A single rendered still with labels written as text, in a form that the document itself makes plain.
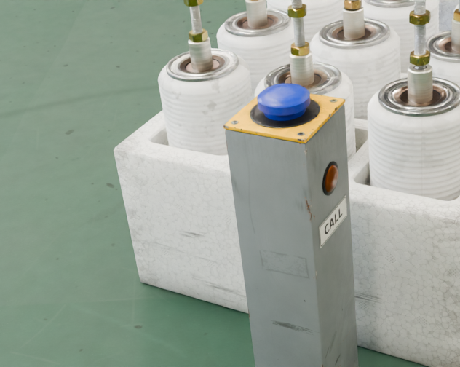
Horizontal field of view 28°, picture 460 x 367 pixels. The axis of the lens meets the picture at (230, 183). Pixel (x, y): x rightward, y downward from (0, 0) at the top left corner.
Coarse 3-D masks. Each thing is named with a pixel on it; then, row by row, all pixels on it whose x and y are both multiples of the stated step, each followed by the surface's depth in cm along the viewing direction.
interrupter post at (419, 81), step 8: (408, 72) 81; (416, 72) 81; (424, 72) 81; (408, 80) 82; (416, 80) 81; (424, 80) 81; (408, 88) 82; (416, 88) 82; (424, 88) 81; (408, 96) 83; (416, 96) 82; (424, 96) 82
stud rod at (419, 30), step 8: (416, 0) 78; (424, 0) 78; (416, 8) 78; (424, 8) 78; (416, 32) 79; (424, 32) 79; (416, 40) 80; (424, 40) 80; (416, 48) 80; (424, 48) 80
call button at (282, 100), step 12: (276, 84) 70; (288, 84) 70; (264, 96) 69; (276, 96) 69; (288, 96) 68; (300, 96) 68; (264, 108) 68; (276, 108) 68; (288, 108) 67; (300, 108) 68
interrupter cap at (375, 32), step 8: (328, 24) 99; (336, 24) 99; (368, 24) 98; (376, 24) 98; (384, 24) 98; (320, 32) 98; (328, 32) 98; (336, 32) 98; (368, 32) 97; (376, 32) 96; (384, 32) 96; (320, 40) 96; (328, 40) 96; (336, 40) 96; (344, 40) 96; (352, 40) 95; (360, 40) 95; (368, 40) 95; (376, 40) 94; (384, 40) 95; (344, 48) 94; (352, 48) 94; (360, 48) 94
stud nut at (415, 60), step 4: (412, 52) 81; (428, 52) 81; (412, 56) 80; (416, 56) 80; (420, 56) 80; (424, 56) 80; (428, 56) 80; (412, 60) 81; (416, 60) 80; (420, 60) 80; (424, 60) 80; (428, 60) 80; (416, 64) 80; (420, 64) 80; (424, 64) 80
